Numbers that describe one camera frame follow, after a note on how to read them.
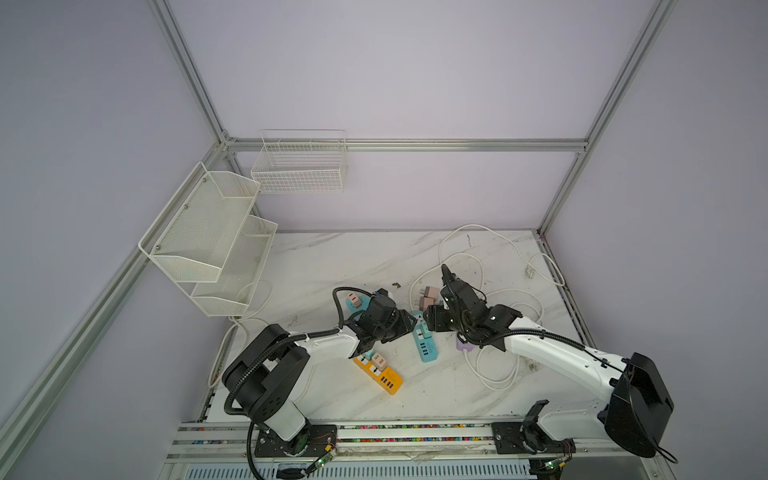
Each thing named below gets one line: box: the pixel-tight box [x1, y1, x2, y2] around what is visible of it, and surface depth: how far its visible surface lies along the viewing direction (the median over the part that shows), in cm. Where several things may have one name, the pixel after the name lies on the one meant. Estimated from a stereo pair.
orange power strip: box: [353, 355, 404, 395], surface depth 84 cm
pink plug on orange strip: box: [372, 352, 387, 371], surface depth 82 cm
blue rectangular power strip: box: [411, 311, 439, 363], surface depth 90 cm
